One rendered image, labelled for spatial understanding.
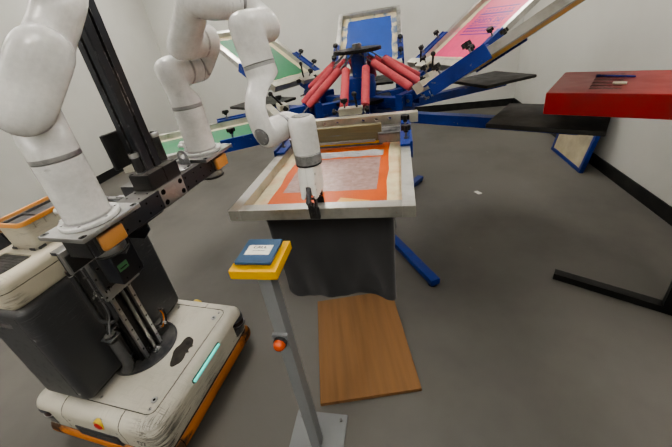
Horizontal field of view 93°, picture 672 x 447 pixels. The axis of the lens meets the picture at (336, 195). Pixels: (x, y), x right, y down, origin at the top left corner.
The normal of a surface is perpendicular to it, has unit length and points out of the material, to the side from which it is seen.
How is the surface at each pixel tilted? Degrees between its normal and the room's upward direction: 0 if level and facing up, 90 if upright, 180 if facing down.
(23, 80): 85
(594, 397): 0
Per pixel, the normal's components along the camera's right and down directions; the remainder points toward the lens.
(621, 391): -0.13, -0.88
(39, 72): 0.66, 0.29
